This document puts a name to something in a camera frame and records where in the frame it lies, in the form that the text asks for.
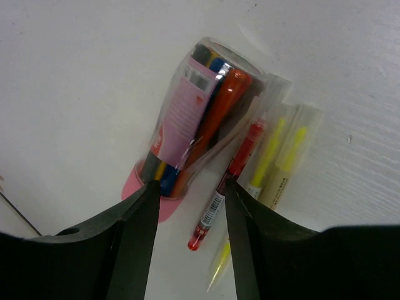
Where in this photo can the pink cap marker tube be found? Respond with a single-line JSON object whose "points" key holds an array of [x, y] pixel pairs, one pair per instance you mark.
{"points": [[211, 98]]}

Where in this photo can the yellow highlighter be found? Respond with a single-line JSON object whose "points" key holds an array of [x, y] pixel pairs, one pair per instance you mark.
{"points": [[259, 171], [290, 154]]}

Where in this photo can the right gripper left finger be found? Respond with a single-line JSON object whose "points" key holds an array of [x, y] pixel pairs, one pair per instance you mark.
{"points": [[105, 257]]}

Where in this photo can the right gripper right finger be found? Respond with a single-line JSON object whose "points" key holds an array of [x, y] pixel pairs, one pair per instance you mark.
{"points": [[275, 258]]}

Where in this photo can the red pen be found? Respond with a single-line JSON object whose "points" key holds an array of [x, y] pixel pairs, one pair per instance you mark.
{"points": [[233, 171]]}

